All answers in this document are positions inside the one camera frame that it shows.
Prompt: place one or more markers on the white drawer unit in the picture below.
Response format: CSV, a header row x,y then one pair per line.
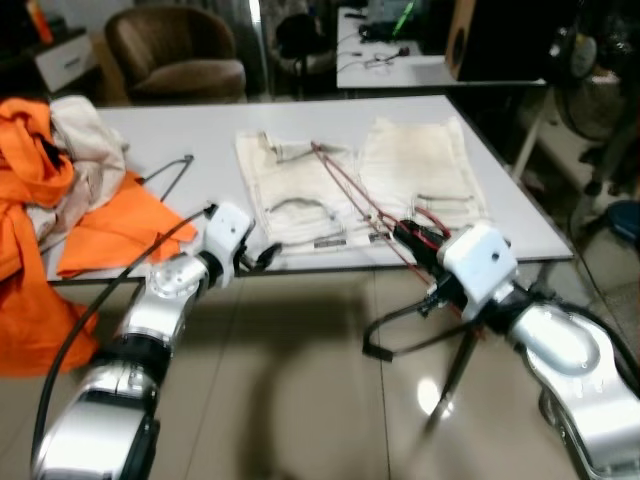
x,y
65,60

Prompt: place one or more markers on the large orange garment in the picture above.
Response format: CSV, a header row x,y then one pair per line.
x,y
30,150

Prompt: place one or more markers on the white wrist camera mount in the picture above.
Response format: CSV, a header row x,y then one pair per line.
x,y
228,230
480,262

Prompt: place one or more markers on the white desk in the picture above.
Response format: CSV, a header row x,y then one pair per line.
x,y
390,70

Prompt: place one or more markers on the small flat orange garment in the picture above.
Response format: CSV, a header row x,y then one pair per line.
x,y
120,230

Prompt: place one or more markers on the cream shorts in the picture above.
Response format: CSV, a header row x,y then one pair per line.
x,y
300,195

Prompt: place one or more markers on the blue stool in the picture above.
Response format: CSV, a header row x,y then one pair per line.
x,y
625,222

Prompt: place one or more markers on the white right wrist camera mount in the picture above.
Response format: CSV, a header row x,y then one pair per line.
x,y
480,262

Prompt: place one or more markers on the black standing fan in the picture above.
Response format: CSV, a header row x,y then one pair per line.
x,y
580,60

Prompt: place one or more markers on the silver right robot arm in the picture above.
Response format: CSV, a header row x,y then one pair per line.
x,y
570,350

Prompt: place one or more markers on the beige garment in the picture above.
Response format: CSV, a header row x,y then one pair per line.
x,y
90,140

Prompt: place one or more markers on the white table black legs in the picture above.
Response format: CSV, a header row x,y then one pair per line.
x,y
200,125

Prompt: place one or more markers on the brown armchair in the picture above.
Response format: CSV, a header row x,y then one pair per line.
x,y
175,50

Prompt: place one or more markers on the wooden sided black speaker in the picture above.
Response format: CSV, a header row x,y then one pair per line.
x,y
462,40

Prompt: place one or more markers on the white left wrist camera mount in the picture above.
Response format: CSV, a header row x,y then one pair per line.
x,y
228,230

